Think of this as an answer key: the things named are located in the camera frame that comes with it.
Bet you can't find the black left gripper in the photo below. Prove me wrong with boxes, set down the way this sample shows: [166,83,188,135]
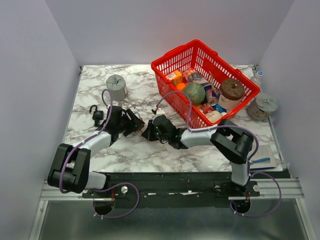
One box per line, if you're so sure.
[117,108,146,137]

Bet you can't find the black headed key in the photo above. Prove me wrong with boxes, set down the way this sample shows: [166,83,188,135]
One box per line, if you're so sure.
[94,119,100,128]

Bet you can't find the black padlock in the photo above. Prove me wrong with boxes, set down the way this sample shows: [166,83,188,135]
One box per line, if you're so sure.
[89,105,104,121]

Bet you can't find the brass padlock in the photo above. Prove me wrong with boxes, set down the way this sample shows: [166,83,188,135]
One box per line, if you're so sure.
[134,112,145,132]

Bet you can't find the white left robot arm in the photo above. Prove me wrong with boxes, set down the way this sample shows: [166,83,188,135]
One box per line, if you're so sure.
[47,106,145,198]

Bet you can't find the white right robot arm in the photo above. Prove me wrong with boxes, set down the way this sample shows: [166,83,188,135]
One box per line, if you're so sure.
[142,114,257,196]

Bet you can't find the grey wrapped toilet roll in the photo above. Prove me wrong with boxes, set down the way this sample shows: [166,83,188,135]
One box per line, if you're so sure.
[105,74,128,102]

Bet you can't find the orange ball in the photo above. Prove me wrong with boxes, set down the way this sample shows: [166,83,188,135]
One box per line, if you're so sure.
[175,82,187,92]

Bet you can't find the green netted melon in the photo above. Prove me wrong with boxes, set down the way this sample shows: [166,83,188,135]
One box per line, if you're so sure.
[183,82,206,106]

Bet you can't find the orange yellow snack box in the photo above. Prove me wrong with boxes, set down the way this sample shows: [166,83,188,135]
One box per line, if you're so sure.
[165,70,183,86]

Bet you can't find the red plastic shopping basket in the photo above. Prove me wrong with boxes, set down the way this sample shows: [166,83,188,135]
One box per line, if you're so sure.
[151,39,260,129]

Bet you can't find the clear plastic snack bag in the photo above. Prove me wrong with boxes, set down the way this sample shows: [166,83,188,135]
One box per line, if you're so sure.
[183,68,203,83]

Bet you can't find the red bull drink can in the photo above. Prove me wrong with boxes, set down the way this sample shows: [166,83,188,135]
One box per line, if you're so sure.
[205,88,219,106]

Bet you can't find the brown wrapped toilet roll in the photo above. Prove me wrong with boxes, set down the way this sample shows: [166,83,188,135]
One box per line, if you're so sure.
[217,78,245,113]

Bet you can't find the grey roll on right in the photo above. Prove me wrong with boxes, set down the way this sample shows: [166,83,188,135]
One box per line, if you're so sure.
[246,93,279,121]

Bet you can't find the blue razor package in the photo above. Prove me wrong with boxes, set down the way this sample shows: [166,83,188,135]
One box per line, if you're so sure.
[250,144,278,171]

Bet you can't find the clear water bottle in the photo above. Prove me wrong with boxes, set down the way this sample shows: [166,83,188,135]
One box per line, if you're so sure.
[250,71,264,91]

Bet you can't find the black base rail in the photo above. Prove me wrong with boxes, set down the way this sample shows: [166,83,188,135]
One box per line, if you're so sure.
[82,172,260,209]

